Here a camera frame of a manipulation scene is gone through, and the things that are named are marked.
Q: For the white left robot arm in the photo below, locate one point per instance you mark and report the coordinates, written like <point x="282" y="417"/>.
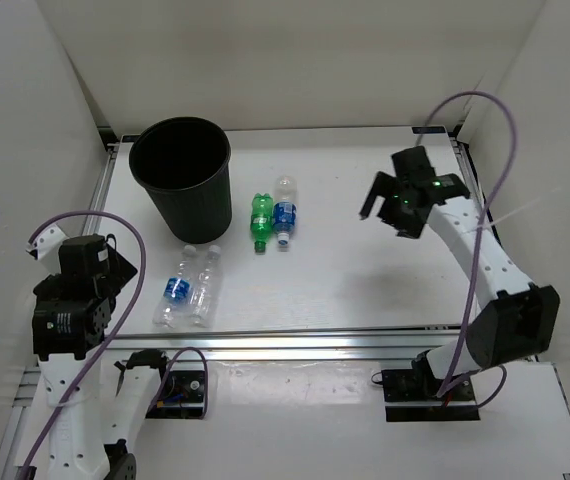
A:
<point x="84" y="436"/>

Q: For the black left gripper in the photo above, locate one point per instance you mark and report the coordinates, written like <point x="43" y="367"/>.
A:
<point x="120" y="272"/>

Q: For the clear water bottle blue label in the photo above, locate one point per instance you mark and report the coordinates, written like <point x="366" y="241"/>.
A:
<point x="175" y="300"/>

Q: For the black plastic waste bin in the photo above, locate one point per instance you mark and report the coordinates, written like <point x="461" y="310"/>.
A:
<point x="183" y="165"/>

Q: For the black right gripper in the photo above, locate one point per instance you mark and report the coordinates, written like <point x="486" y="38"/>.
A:
<point x="382" y="185"/>

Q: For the aluminium table front rail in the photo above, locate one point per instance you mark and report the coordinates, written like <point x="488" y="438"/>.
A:
<point x="366" y="344"/>

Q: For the green plastic soda bottle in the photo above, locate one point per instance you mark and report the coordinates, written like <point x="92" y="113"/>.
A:
<point x="261" y="221"/>

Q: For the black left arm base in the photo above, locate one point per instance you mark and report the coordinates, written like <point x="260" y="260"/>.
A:
<point x="182" y="398"/>

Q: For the clear unlabelled water bottle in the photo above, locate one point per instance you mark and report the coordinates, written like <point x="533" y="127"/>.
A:
<point x="207" y="289"/>

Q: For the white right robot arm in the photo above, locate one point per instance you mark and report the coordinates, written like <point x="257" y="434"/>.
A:
<point x="516" y="318"/>

